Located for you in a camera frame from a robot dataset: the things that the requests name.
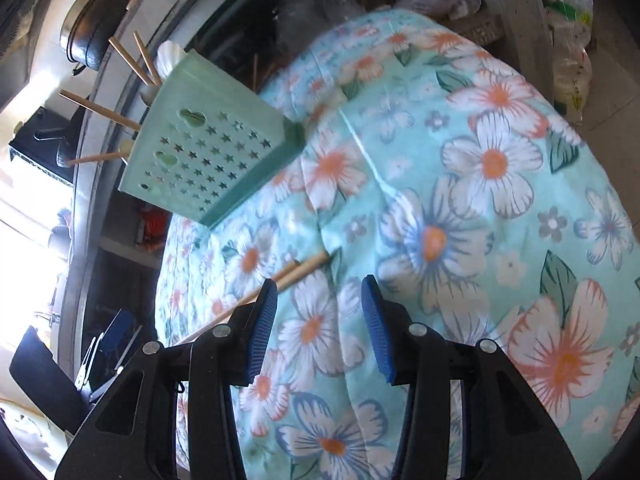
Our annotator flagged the floral quilted table cloth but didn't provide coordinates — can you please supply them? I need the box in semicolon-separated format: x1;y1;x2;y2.
155;9;639;479

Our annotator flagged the bamboo chopstick in caddy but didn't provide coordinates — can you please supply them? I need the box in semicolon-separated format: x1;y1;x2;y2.
134;30;162;86
66;152;129;167
108;37;154;87
58;89;141;131

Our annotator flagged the mint green utensil caddy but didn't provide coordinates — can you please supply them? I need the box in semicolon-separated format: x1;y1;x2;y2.
119;51;306;228

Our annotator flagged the white shell-shaped spoon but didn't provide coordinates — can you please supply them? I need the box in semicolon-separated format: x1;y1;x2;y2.
155;40;186;81

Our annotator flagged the black wok on counter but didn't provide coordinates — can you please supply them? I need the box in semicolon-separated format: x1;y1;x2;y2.
60;0;130;77

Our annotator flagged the plastic bag of goods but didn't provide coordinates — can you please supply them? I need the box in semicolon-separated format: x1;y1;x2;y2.
542;0;593;124

